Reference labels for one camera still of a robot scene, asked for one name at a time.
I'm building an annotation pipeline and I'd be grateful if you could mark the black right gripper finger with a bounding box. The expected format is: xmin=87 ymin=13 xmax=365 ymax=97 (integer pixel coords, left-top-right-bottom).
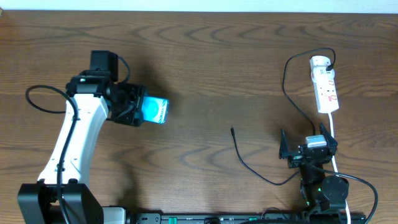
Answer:
xmin=319 ymin=123 xmax=336 ymax=145
xmin=279 ymin=129 xmax=289 ymax=153

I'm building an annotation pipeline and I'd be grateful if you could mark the smartphone with teal screen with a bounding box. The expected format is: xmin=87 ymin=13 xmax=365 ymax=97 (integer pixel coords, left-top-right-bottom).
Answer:
xmin=141 ymin=96 xmax=169 ymax=124

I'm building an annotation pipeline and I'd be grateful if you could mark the black charging cable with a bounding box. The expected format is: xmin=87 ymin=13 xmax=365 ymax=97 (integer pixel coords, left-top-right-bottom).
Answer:
xmin=230 ymin=47 xmax=337 ymax=187

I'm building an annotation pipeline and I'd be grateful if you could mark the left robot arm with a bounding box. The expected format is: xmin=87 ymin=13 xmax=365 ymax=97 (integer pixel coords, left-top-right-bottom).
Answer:
xmin=17 ymin=50 xmax=146 ymax=223

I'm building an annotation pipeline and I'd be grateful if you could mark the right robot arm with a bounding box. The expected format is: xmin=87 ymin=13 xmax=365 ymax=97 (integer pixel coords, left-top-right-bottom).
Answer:
xmin=279 ymin=123 xmax=349 ymax=223

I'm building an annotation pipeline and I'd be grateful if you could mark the white USB charger plug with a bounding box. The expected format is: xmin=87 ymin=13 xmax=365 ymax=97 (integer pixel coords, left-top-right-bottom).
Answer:
xmin=311 ymin=66 xmax=335 ymax=83

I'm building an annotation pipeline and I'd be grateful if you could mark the white power strip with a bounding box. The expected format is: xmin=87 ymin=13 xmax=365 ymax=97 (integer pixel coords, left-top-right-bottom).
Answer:
xmin=310 ymin=55 xmax=339 ymax=114

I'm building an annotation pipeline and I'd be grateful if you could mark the black right camera cable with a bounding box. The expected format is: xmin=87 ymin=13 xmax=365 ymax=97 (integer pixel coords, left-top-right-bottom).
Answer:
xmin=306 ymin=160 xmax=379 ymax=224

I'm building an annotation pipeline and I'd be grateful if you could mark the black camera cable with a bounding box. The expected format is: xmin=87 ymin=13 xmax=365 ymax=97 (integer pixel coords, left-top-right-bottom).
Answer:
xmin=25 ymin=55 xmax=131 ymax=224
xmin=306 ymin=160 xmax=379 ymax=224

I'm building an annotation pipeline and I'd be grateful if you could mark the white power strip cord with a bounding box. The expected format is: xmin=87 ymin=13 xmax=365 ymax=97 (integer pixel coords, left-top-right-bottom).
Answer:
xmin=327 ymin=112 xmax=352 ymax=224

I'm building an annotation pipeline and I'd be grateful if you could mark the black left camera cable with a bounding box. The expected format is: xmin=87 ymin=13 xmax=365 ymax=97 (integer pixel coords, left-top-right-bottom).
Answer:
xmin=25 ymin=55 xmax=131 ymax=224

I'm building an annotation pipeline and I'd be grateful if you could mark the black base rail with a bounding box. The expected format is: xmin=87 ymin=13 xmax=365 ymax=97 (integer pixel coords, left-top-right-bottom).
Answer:
xmin=126 ymin=212 xmax=367 ymax=224

